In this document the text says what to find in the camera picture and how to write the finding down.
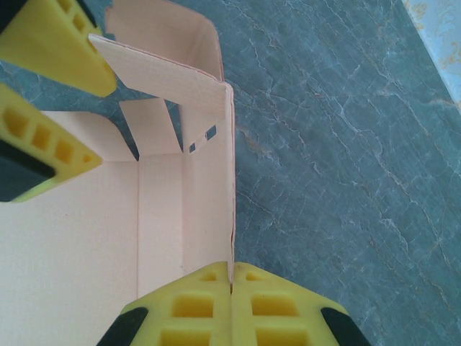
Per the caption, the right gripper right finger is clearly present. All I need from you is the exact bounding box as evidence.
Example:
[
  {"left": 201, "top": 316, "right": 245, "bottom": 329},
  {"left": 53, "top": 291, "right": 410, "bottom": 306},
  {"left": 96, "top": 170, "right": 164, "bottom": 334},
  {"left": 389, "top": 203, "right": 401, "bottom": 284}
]
[{"left": 230, "top": 262, "right": 370, "bottom": 346}]

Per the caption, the orange paper box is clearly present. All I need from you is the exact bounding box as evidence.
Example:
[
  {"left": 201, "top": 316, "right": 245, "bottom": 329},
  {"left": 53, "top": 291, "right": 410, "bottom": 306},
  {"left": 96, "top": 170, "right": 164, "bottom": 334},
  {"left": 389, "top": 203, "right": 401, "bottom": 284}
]
[{"left": 0, "top": 0, "right": 237, "bottom": 346}]

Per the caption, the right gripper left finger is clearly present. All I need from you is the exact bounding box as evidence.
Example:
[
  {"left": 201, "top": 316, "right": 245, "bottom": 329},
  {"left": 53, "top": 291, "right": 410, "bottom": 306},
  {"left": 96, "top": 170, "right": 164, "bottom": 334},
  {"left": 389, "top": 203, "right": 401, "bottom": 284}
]
[{"left": 97, "top": 262, "right": 231, "bottom": 346}]

